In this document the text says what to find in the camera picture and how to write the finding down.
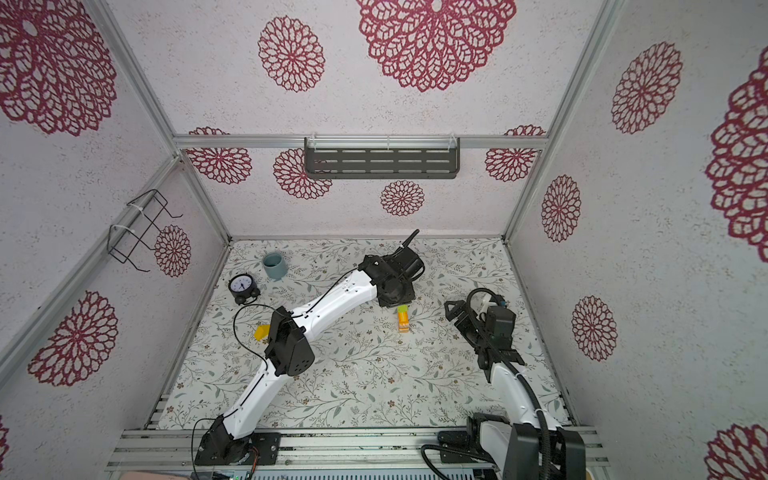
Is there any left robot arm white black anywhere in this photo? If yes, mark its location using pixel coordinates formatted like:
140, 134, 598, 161
192, 260, 424, 467

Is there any black alarm clock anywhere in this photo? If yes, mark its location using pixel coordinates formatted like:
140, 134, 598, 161
228, 273, 261, 305

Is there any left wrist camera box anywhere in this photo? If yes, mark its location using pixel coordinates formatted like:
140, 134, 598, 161
385, 246, 425, 281

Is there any yellow house-shaped block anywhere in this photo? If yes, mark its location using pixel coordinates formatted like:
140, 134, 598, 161
253, 325, 270, 341

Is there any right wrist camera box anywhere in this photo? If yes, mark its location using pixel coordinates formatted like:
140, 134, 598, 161
485, 305, 517, 351

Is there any aluminium front rail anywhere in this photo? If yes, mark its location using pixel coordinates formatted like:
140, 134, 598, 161
107, 427, 612, 475

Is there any teal ceramic cup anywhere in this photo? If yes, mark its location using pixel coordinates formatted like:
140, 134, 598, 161
262, 251, 288, 280

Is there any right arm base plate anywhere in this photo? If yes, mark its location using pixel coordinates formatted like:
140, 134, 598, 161
437, 430, 493, 464

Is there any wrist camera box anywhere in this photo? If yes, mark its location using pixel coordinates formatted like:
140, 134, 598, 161
385, 246, 425, 281
485, 305, 517, 351

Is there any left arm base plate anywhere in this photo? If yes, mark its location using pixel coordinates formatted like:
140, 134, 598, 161
193, 433, 281, 467

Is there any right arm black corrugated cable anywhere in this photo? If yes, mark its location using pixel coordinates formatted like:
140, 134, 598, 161
419, 287, 553, 480

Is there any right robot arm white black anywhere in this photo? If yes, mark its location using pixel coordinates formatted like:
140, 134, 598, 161
439, 300, 591, 479

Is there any dark grey wall shelf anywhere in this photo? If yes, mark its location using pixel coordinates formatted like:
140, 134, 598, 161
304, 137, 461, 180

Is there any black wire wall rack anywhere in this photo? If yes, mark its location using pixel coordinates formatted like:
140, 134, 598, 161
106, 188, 182, 273

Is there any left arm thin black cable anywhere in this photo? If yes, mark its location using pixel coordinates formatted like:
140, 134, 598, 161
190, 269, 355, 475

